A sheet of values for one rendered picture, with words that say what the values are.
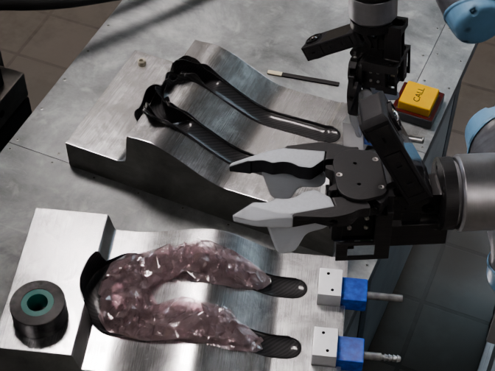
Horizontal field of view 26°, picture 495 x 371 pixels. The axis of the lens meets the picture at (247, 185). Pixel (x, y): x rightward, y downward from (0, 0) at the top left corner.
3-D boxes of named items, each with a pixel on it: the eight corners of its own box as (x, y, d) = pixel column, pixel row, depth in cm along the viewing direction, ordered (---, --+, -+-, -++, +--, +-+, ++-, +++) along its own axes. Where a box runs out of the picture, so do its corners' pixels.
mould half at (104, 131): (384, 151, 193) (392, 97, 182) (332, 257, 177) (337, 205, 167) (137, 73, 206) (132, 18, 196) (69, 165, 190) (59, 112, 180)
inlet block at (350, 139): (427, 145, 179) (428, 118, 176) (418, 162, 176) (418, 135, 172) (353, 132, 184) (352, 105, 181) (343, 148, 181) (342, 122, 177)
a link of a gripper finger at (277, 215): (243, 274, 100) (335, 250, 102) (242, 228, 96) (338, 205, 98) (233, 251, 102) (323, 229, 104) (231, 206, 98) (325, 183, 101)
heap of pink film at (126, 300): (273, 266, 169) (274, 236, 163) (261, 364, 157) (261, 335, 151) (111, 251, 171) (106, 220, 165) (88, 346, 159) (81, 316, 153)
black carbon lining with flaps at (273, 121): (343, 137, 186) (347, 98, 178) (309, 202, 176) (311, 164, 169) (163, 80, 195) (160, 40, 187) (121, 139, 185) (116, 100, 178)
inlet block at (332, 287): (401, 295, 169) (404, 275, 165) (400, 322, 166) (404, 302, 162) (317, 287, 170) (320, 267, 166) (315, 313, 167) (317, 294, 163)
